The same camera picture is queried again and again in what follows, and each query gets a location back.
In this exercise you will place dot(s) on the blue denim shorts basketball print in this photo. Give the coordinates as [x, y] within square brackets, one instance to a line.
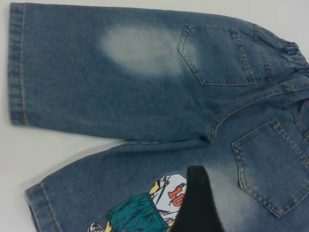
[96, 84]

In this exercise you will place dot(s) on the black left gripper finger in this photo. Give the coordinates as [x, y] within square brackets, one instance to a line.
[200, 207]

